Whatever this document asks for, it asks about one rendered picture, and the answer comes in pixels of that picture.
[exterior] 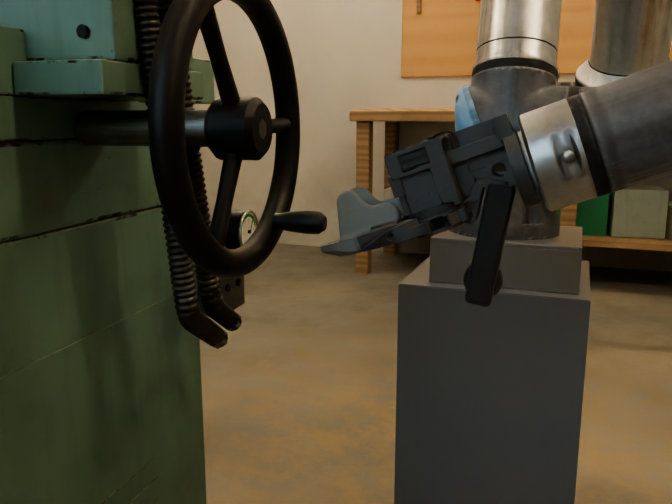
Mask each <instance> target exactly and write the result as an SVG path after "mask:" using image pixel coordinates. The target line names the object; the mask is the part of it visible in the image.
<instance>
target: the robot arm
mask: <svg viewBox="0 0 672 504"><path fill-rule="evenodd" d="M561 3H562V0H481V4H480V15H479V26H478V37H477V48H476V59H475V64H474V66H473V69H472V79H471V83H470V85H469V87H468V85H463V86H462V87H460V88H459V89H458V91H457V93H456V104H455V132H452V131H443V132H440V133H437V134H435V135H433V137H432V136H431V137H428V138H426V140H424V141H421V142H418V144H417V145H415V146H413V147H405V148H402V149H399V150H397V151H394V152H393V154H391V155H388V156H385V157H384V159H385V164H386V167H387V170H388V172H389V175H390V176H391V177H388V181H389V184H390V186H391V189H392V192H393V195H394V198H391V199H388V200H384V201H379V200H377V199H376V198H375V197H374V196H373V195H372V194H371V193H370V192H369V191H368V190H367V189H366V188H364V187H361V186H359V187H355V188H352V189H351V190H348V191H344V192H342V193H341V194H340V195H339V196H338V198H337V211H338V221H339V232H340V239H337V240H335V241H332V242H329V243H327V244H324V245H322V246H320V249H321V251H322V252H323V253H327V254H331V255H336V256H346V255H352V254H356V253H360V252H366V251H370V250H374V249H378V248H381V247H385V246H389V245H393V244H396V243H399V242H402V241H406V240H409V239H412V238H415V237H416V238H417V239H420V238H425V237H429V236H432V235H436V234H439V233H442V232H445V231H447V230H449V231H451V232H453V233H456V234H460V235H465V236H470V237H477V239H476V244H475V249H474V254H473V259H472V263H471V264H470V265H469V266H468V267H467V269H466V270H465V272H464V276H463V283H464V286H465V289H466V293H465V300H466V302H467V303H469V304H474V305H478V306H483V307H488V306H490V305H491V302H492V299H493V295H494V296H495V295H496V294H497V293H498V292H499V291H500V289H501V287H502V284H503V275H502V272H501V270H500V269H499V267H500V263H501V258H502V253H503V249H504V244H505V240H540V239H549V238H554V237H557V236H559V232H560V221H559V217H558V214H557V211H556V210H557V209H560V208H564V207H567V206H570V205H573V204H577V203H580V202H583V201H586V200H590V199H593V198H596V197H599V196H603V195H606V194H609V193H612V192H616V191H619V190H622V189H625V188H629V187H632V186H635V185H639V184H642V183H645V182H648V181H652V180H655V179H658V178H661V177H665V176H668V175H671V174H672V60H671V59H670V58H669V55H670V49H671V42H672V0H595V10H594V21H593V32H592V44H591V55H590V58H589V59H588V60H587V61H585V62H584V63H583V64H582V65H581V66H579V67H578V69H577V71H576V75H575V82H558V79H559V74H558V67H557V53H558V40H559V28H560V15H561ZM444 133H451V134H448V135H444V136H441V137H437V136H439V135H442V134H444ZM436 137H437V138H436ZM428 163H429V164H428ZM425 164H426V165H425ZM422 165H423V166H422ZM398 197H399V198H398ZM401 215H402V217H401Z"/></svg>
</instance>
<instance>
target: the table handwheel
mask: <svg viewBox="0 0 672 504"><path fill-rule="evenodd" d="M220 1H222V0H173V1H172V3H171V4H170V6H169V8H168V11H167V13H166V15H165V18H164V20H163V23H162V25H161V28H160V31H159V34H158V38H157V41H156V45H155V49H154V54H153V59H152V64H151V71H150V79H149V90H148V113H147V112H146V111H147V110H85V111H82V112H81V113H80V114H79V115H78V117H77V119H76V124H75V129H76V134H77V137H78V138H79V140H80V141H81V143H83V144H84V145H89V146H149V148H150V156H151V163H152V169H153V175H154V179H155V184H156V188H157V192H158V195H159V199H160V202H161V205H162V208H163V211H164V214H165V216H166V219H167V221H168V223H169V226H170V228H171V230H172V232H173V234H174V236H175V238H176V239H177V241H178V243H179V245H180V246H181V247H182V249H183V250H184V252H185V253H186V254H187V255H188V257H189V258H190V259H191V260H192V261H193V262H194V263H195V264H197V265H198V266H199V267H200V268H201V269H203V270H204V271H206V272H208V273H210V274H212V275H215V276H218V277H221V278H237V277H241V276H244V275H246V274H249V273H251V272H252V271H254V270H255V269H256V268H258V267H259V266H260V265H261V264H262V263H263V262H264V261H265V260H266V259H267V258H268V256H269V255H270V254H271V252H272V251H273V249H274V247H275V246H276V244H277V242H278V240H279V238H280V236H281V234H282V232H283V230H281V229H275V228H273V226H272V217H273V214H274V213H284V212H290V209H291V205H292V201H293V196H294V191H295V186H296V180H297V173H298V164H299V151H300V111H299V98H298V88H297V81H296V75H295V69H294V64H293V59H292V55H291V51H290V47H289V43H288V40H287V37H286V34H285V31H284V28H283V25H282V23H281V20H280V18H279V16H278V14H277V12H276V10H275V8H274V6H273V4H272V3H271V1H270V0H230V1H232V2H234V3H236V4H237V5H238V6H239V7H240V8H241V9H242V10H243V11H244V12H245V13H246V15H247V16H248V18H249V19H250V21H251V22H252V24H253V26H254V28H255V30H256V32H257V34H258V36H259V39H260V41H261V44H262V47H263V50H264V53H265V56H266V60H267V64H268V68H269V72H270V77H271V82H272V88H273V95H274V104H275V117H276V118H273V119H271V115H270V112H269V109H268V107H267V106H266V105H265V104H264V102H263V101H262V100H261V99H260V98H258V97H240V96H239V93H238V90H237V87H236V84H235V80H234V77H233V74H232V71H231V67H230V64H229V61H228V58H227V55H226V51H225V47H224V43H223V39H222V35H221V31H220V28H219V24H218V20H217V16H216V12H215V8H214V5H215V4H217V3H218V2H220ZM199 29H200V30H201V33H202V36H203V39H204V42H205V45H206V49H207V52H208V55H209V58H210V62H211V65H212V69H213V73H214V77H215V80H216V84H217V88H218V91H219V95H220V97H219V98H216V99H215V100H214V101H213V102H212V103H211V105H210V106H209V108H208V109H207V110H185V95H186V84H187V76H188V70H189V64H190V59H191V54H192V50H193V47H194V43H195V40H196V37H197V34H198V31H199ZM147 118H148V119H147ZM272 133H276V147H275V160H274V169H273V176H272V182H271V187H270V191H269V195H268V199H267V202H266V206H265V209H264V211H263V214H262V217H261V219H260V221H259V223H258V225H257V227H256V229H255V231H254V232H253V234H252V235H251V237H250V238H249V239H248V240H247V241H246V242H245V243H244V244H243V245H242V246H240V247H239V248H237V249H227V248H225V242H226V236H227V231H228V225H229V219H230V214H231V208H232V203H233V198H234V194H235V190H236V185H237V181H238V176H239V172H240V168H241V163H242V160H255V161H257V160H260V159H261V158H262V157H263V156H264V155H265V154H266V153H267V151H268V150H269V148H270V145H271V141H272ZM186 147H208V148H209V149H210V151H211V152H212V153H213V154H214V156H215V157H216V158H218V159H220V160H223V164H222V170H221V175H220V181H219V187H218V192H217V198H216V203H215V207H214V212H213V216H212V221H211V225H210V229H208V227H207V225H206V223H205V221H204V219H203V217H202V214H201V212H200V209H199V206H198V204H197V201H196V197H195V194H194V190H193V186H192V182H191V177H190V172H189V166H188V159H187V151H186Z"/></svg>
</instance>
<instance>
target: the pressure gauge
mask: <svg viewBox="0 0 672 504"><path fill-rule="evenodd" d="M253 215H254V217H253ZM252 220H253V223H252ZM251 225H252V229H251ZM257 225H258V219H257V216H256V214H255V213H254V212H253V211H252V210H231V214H230V219H229V225H228V231H227V236H226V242H225V247H226V248H227V249H237V248H239V247H240V246H242V245H243V244H244V243H245V242H246V241H247V240H248V239H249V238H250V237H251V235H252V234H253V232H254V231H255V229H256V227H257ZM248 230H251V234H249V233H248Z"/></svg>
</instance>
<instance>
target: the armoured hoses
mask: <svg viewBox="0 0 672 504"><path fill-rule="evenodd" d="M172 1H173V0H133V3H134V5H135V7H134V11H135V13H136V14H135V19H136V24H135V25H136V27H137V30H136V33H137V35H138V37H137V41H138V42H139V44H138V48H139V50H140V52H139V56H140V57H141V59H140V61H139V62H140V63H141V64H142V66H141V68H140V69H141V71H143V73H142V75H141V76H142V78H143V79H144V81H143V85H144V86H145V88H144V90H143V91H144V92H145V93H146V95H145V97H144V98H145V99H146V100H147V102H146V104H145V105H146V106H147V107H148V90H149V79H150V71H151V64H152V59H153V54H154V49H155V45H156V41H157V38H158V34H159V31H160V28H159V27H160V25H162V23H163V20H164V18H165V15H166V13H167V11H168V8H169V6H170V4H171V3H172ZM157 3H158V5H159V6H158V7H157V6H156V5H157ZM158 11H159V12H160V13H159V14H158V13H157V12H158ZM159 18H160V21H158V20H159ZM190 77H191V76H190V75H189V74H188V76H187V84H186V95H185V110H195V108H194V107H193V105H194V102H193V101H192V98H193V95H192V94H191V92H192V88H191V87H190V85H191V82H190V81H189V79H190ZM200 148H201V147H186V151H187V159H188V166H189V172H190V177H191V182H192V186H193V190H194V194H195V197H196V201H197V204H198V206H199V209H200V212H201V214H202V217H203V219H204V221H205V223H206V225H207V227H208V229H210V223H211V220H210V219H209V217H210V214H209V213H208V212H209V208H208V207H207V206H208V204H209V203H208V202H207V201H206V200H207V198H208V197H207V195H205V194H206V192H207V190H206V189H205V186H206V184H205V183H204V181H205V178H204V177H203V175H204V172H203V171H202V169H203V165H202V164H201V163H202V159H201V158H200V156H201V153H200V152H199V150H200ZM160 207H161V208H162V205H160ZM161 214H162V215H164V216H163V217H162V220H163V221H164V224H163V227H164V228H165V230H164V233H165V234H166V236H165V240H166V241H167V242H166V246H167V247H168V248H167V253H169V255H168V257H167V258H168V259H169V260H170V261H169V263H168V264H169V265H170V266H171V267H170V269H169V271H170V272H171V275H170V277H171V278H172V280H171V283H172V284H173V286H172V290H173V291H174V292H173V296H174V297H175V298H174V302H175V303H176V304H175V309H176V314H177V316H178V320H179V322H180V324H181V325H182V327H183V328H184V329H185V330H187V331H188V332H190V333H191V334H193V335H194V336H196V337H198V338H199V339H201V340H202V341H204V342H205V343H207V344H209V345H210V346H212V347H214V348H217V349H219V348H221V347H224V346H225V345H226V344H227V340H228V333H226V332H225V331H224V330H223V329H222V328H221V327H219V326H218V325H217V324H216V323H214V322H213V321H212V320H211V319H209V318H208V317H207V316H206V315H204V314H203V313H202V312H201V309H200V306H199V301H198V300H197V299H198V296H197V295H196V293H197V290H196V289H195V287H196V283H195V282H194V281H195V277H194V276H193V275H194V274H195V272H196V273H197V274H196V278H197V279H198V280H197V284H198V290H199V292H198V293H199V296H200V297H199V298H200V301H201V306H202V308H203V310H204V312H205V313H206V314H207V315H208V316H209V317H210V318H212V319H213V320H214V321H216V322H217V323H219V324H220V325H221V326H223V327H224V328H225V329H227V330H229V331H235V330H237V329H238V328H239V327H241V323H242V320H241V316H240V315H239V314H237V313H236V312H235V311H234V310H233V309H232V308H231V307H230V306H229V305H228V304H227V303H226V302H225V301H224V300H223V298H222V294H221V289H220V288H219V287H220V284H219V283H218V282H219V278H218V277H217V276H215V275H212V274H210V273H208V272H206V271H204V270H203V269H201V268H200V267H199V266H198V265H197V264H195V263H194V266H195V267H196V269H195V272H194V271H193V270H192V269H193V268H194V266H193V264H191V263H192V262H193V261H192V260H191V259H190V258H189V257H188V255H187V254H186V253H185V252H184V250H183V249H182V247H181V246H180V245H179V243H178V241H177V239H176V238H175V236H174V234H173V232H172V230H171V228H170V226H169V223H168V221H167V219H166V216H165V214H164V211H163V208H162V211H161Z"/></svg>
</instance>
